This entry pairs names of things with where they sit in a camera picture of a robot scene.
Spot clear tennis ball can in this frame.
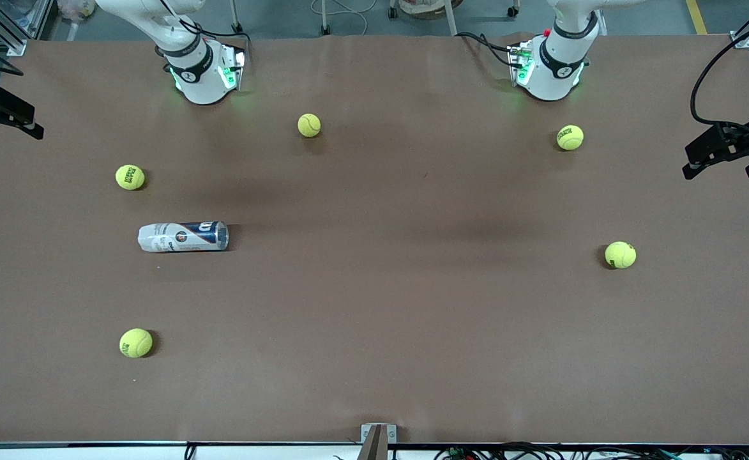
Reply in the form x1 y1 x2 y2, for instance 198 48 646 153
137 221 229 253

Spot clear plastic bag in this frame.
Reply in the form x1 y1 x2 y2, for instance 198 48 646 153
57 0 97 21

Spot brown table cover sheet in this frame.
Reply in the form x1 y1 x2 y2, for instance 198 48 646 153
0 32 749 445

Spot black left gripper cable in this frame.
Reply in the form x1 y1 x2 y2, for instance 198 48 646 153
690 35 749 144

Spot black arm base cable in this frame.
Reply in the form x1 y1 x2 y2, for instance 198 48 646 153
456 31 523 70

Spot tangled black cables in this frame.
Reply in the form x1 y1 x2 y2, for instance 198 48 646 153
435 441 749 460

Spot white table edge rail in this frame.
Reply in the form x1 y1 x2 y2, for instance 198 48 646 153
0 442 749 460

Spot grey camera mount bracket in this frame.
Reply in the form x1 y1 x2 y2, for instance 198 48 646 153
356 423 397 460

